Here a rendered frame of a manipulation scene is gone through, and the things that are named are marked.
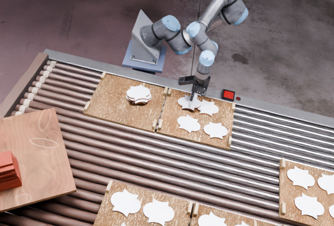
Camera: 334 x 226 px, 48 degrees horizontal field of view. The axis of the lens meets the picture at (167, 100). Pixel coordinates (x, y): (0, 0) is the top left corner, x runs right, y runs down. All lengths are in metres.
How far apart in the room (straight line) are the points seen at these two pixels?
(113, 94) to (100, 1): 2.63
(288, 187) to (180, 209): 0.58
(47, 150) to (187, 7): 3.31
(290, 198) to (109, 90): 1.15
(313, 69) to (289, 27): 0.77
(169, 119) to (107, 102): 0.37
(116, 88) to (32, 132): 0.59
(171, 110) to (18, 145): 0.84
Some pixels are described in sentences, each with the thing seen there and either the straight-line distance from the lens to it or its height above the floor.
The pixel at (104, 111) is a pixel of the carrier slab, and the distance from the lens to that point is 2.12.
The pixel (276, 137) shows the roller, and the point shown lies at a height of 0.92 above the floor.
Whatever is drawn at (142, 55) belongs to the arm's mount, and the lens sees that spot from 2.49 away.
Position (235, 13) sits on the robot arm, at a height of 1.35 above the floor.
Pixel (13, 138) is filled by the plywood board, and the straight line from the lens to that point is 1.92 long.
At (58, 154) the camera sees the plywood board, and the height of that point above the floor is 1.04.
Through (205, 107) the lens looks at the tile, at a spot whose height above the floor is 0.95.
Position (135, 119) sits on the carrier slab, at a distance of 2.08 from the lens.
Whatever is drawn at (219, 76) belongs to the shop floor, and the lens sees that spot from 3.86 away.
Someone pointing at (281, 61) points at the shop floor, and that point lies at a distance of 4.33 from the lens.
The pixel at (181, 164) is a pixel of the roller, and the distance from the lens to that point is 1.96.
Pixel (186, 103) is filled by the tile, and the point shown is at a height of 0.95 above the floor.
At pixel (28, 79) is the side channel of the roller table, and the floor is 0.95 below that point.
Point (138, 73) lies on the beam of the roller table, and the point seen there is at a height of 0.92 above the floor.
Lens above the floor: 2.53
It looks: 46 degrees down
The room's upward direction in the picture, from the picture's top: 10 degrees clockwise
